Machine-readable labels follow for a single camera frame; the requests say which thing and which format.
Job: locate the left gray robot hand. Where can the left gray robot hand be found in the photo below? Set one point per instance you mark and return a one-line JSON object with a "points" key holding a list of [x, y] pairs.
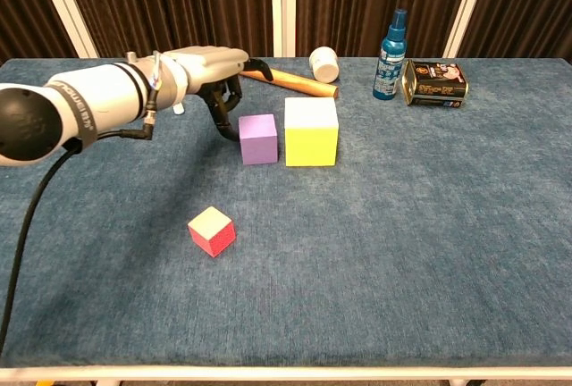
{"points": [[210, 66]]}

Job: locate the purple cube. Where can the purple cube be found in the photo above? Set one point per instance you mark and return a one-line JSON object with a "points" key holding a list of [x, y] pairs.
{"points": [[259, 142]]}

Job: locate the small red cube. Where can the small red cube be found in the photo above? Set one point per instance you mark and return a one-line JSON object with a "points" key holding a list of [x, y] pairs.
{"points": [[214, 238]]}

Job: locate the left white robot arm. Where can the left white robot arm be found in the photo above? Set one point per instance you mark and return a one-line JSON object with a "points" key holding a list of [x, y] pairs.
{"points": [[103, 91]]}

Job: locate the white plastic spatula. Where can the white plastic spatula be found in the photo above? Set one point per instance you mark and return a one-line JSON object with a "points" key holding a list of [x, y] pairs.
{"points": [[179, 110]]}

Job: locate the wooden rolling pin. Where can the wooden rolling pin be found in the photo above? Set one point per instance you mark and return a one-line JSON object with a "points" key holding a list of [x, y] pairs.
{"points": [[304, 86]]}

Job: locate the white plastic jar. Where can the white plastic jar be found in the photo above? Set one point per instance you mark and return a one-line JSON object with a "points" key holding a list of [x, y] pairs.
{"points": [[324, 66]]}

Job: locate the large yellow cube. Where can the large yellow cube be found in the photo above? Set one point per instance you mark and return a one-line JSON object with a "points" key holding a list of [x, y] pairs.
{"points": [[311, 145]]}

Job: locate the blue spray bottle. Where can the blue spray bottle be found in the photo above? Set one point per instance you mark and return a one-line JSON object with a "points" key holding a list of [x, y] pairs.
{"points": [[388, 69]]}

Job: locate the black rectangular tin can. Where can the black rectangular tin can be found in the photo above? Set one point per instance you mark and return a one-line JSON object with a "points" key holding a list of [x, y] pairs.
{"points": [[438, 84]]}

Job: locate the blue fabric table cover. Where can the blue fabric table cover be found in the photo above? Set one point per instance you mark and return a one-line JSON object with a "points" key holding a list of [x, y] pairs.
{"points": [[357, 247]]}

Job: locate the yellow bar under table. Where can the yellow bar under table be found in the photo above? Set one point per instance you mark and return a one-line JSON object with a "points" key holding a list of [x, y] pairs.
{"points": [[44, 383]]}

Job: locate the white partition post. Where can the white partition post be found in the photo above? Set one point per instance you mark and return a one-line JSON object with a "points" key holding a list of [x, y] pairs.
{"points": [[467, 6], [67, 6], [283, 6]]}

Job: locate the white table frame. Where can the white table frame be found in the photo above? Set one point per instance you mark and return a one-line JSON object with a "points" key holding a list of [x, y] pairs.
{"points": [[286, 373]]}

